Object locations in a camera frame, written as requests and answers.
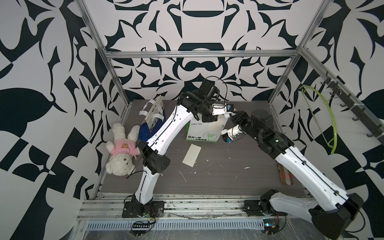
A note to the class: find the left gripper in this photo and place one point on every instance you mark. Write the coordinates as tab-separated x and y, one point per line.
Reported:
211	119

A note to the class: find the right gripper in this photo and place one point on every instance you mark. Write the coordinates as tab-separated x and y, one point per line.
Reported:
241	116

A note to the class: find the green white tea bag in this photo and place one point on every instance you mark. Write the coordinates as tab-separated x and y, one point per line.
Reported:
198	131

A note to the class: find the white paper receipt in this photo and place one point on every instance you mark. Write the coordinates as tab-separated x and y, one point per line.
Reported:
191	155

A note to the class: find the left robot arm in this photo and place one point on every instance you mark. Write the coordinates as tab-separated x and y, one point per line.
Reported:
189	106

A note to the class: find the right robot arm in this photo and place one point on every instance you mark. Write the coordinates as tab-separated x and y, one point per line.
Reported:
331	211

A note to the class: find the blue paper bag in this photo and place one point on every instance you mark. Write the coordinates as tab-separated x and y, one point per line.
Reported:
154	113

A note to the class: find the plaid pouch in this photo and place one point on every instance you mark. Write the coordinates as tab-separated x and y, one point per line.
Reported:
285	176

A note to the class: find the white teddy bear pink shirt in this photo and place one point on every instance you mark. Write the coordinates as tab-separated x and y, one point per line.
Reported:
123	151

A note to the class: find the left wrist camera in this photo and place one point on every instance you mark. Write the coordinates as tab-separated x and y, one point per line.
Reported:
229	108

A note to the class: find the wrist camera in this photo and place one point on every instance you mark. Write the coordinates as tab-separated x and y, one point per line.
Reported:
229	108
229	135

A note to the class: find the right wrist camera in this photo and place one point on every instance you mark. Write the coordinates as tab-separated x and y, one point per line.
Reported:
229	135

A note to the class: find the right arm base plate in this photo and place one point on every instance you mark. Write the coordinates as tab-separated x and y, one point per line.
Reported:
260	208

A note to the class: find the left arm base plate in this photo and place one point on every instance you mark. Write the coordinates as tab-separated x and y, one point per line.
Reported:
136	210

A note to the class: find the black wall hook rail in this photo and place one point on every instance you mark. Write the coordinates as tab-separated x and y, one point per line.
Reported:
357	107

